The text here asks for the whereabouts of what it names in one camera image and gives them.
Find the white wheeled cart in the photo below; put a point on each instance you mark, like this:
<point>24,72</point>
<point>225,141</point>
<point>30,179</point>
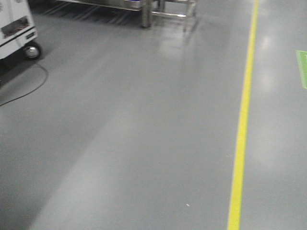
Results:
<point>17,30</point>

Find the stainless steel trolley frame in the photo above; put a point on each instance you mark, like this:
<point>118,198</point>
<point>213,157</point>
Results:
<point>147,9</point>

